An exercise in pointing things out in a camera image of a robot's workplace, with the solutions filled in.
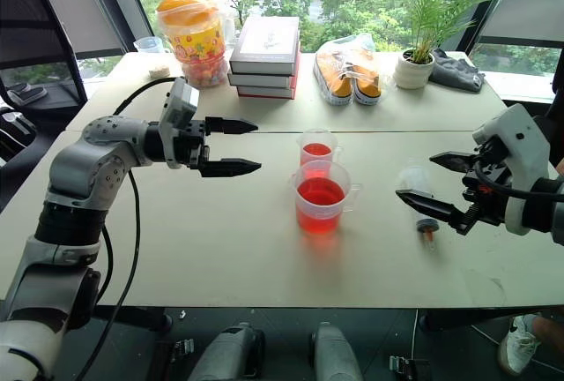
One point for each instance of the green palm plant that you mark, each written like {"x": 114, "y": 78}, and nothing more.
{"x": 436, "y": 6}

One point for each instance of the large beaker red liquid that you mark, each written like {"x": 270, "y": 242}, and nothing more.
{"x": 319, "y": 204}

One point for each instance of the black spine book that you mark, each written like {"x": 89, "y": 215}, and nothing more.
{"x": 260, "y": 80}

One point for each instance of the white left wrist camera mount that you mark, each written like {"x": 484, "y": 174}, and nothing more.
{"x": 176, "y": 107}

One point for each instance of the yellow canvas shoe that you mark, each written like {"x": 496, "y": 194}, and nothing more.
{"x": 335, "y": 79}
{"x": 368, "y": 85}

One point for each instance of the yellow candy jar orange lid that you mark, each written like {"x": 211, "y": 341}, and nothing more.
{"x": 194, "y": 41}

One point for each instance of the black mesh office chair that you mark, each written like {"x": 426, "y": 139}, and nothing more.
{"x": 31, "y": 32}

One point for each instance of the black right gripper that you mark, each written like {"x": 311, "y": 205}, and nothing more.
{"x": 487, "y": 196}

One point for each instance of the white ribbed plant pot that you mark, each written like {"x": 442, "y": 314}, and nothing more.
{"x": 413, "y": 73}

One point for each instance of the empty clear measuring cup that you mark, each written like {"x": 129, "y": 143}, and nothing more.
{"x": 149, "y": 44}

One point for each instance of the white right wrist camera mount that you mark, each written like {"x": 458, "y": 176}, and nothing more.
{"x": 524, "y": 143}

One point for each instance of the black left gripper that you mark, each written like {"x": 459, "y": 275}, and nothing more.
{"x": 194, "y": 143}

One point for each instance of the bystander bare leg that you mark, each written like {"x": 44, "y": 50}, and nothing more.
{"x": 551, "y": 326}

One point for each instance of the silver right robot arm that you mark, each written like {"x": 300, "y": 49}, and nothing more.
{"x": 556, "y": 218}

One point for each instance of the thick white cover book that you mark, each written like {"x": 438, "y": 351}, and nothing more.
{"x": 266, "y": 43}

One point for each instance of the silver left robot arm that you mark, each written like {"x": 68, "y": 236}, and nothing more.
{"x": 79, "y": 165}

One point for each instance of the clear plastic tube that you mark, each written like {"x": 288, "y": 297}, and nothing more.
{"x": 414, "y": 178}

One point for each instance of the red edged book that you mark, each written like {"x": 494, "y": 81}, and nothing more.
{"x": 264, "y": 91}

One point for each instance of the grey folded cloth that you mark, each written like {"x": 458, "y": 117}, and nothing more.
{"x": 458, "y": 71}

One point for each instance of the small beaker red liquid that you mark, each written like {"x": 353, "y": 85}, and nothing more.
{"x": 315, "y": 149}

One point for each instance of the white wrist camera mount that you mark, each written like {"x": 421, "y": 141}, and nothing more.
{"x": 524, "y": 143}
{"x": 176, "y": 107}

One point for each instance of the clear plastic shoe bag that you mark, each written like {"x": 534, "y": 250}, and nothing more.
{"x": 352, "y": 46}

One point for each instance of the grey rounded robot leg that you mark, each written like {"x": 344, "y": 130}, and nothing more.
{"x": 335, "y": 354}
{"x": 229, "y": 354}

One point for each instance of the dark clothed bystander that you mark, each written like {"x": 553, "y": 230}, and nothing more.
{"x": 553, "y": 134}

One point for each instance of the white bystander sneaker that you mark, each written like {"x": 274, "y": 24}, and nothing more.
{"x": 520, "y": 345}

